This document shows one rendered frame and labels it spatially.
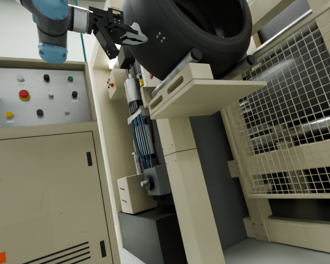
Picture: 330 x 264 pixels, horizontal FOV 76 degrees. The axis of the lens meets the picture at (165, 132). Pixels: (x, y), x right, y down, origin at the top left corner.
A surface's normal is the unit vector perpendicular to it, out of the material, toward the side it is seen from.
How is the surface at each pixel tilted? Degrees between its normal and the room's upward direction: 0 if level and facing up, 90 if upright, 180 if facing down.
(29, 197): 90
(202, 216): 90
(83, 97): 90
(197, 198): 90
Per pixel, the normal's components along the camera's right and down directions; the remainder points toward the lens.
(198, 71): 0.45, -0.27
